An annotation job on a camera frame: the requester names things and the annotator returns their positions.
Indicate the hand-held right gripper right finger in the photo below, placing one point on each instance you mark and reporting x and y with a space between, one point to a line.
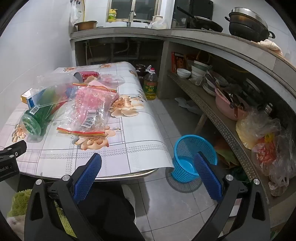
208 178

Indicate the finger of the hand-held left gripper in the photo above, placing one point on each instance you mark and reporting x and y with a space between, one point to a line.
15 148

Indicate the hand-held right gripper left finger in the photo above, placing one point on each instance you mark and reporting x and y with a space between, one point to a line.
87 178

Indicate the blue plastic basket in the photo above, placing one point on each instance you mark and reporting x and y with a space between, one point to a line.
182 148

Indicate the green fluffy mat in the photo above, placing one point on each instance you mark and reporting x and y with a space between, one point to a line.
20 199

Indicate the green plastic bottle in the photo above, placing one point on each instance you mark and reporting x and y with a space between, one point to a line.
37 118

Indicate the person's dark trouser leg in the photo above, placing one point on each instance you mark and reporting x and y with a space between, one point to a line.
108 213

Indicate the blue white box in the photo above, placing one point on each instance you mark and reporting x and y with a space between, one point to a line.
34 100

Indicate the beige fluffy cloth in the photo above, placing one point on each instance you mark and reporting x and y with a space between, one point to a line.
15 223

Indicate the yellow cardboard box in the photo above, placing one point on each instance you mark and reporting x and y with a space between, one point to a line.
26 95

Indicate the white floral table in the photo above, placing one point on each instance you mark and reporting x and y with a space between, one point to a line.
129 139

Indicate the red orange plastic bag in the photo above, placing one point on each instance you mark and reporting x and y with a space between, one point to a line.
263 153

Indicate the yellowish plastic bag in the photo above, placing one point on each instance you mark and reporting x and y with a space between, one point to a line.
249 132

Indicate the pink plastic basin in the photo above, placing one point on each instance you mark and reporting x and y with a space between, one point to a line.
225 106

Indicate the pink dotted zip bag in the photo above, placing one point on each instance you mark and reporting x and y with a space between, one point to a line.
90 104

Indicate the clear plastic zip bag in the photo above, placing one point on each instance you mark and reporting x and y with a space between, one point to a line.
53 81

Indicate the clear crumpled plastic bag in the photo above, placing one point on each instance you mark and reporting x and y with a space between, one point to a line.
284 162

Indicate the white floor rag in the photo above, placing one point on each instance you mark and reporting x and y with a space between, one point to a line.
185 103

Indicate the stack of plates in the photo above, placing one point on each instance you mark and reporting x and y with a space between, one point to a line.
209 89

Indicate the dark cookware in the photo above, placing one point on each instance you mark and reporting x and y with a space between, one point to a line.
254 92

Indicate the red tin can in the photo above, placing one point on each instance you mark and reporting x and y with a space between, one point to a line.
89 75

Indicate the cooking oil bottle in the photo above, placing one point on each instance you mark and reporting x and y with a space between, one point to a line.
150 89

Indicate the white bowl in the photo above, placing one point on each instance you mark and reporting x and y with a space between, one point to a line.
183 73

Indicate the stack of pale bowls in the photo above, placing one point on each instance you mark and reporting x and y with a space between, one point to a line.
200 67

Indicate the dark ceramic jar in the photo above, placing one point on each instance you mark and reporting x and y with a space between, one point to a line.
140 69

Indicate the red box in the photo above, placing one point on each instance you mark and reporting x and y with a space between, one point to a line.
177 61

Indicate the brass basin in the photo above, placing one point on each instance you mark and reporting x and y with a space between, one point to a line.
85 25

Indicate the concrete kitchen counter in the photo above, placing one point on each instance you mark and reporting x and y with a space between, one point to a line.
185 34

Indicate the white hanging plastic bag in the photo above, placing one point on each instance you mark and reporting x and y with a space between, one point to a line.
74 14

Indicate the beige kitchen cloth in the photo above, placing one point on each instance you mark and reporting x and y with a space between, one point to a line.
270 45

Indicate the black wok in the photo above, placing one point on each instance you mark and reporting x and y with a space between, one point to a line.
208 25

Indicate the black pot with metal lid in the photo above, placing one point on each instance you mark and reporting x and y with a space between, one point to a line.
247 27

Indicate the yellow green dish soap bottle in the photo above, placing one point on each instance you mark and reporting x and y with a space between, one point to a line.
112 16

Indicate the metal faucet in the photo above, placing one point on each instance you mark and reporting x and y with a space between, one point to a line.
130 16

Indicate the window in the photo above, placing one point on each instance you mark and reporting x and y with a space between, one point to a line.
143 7

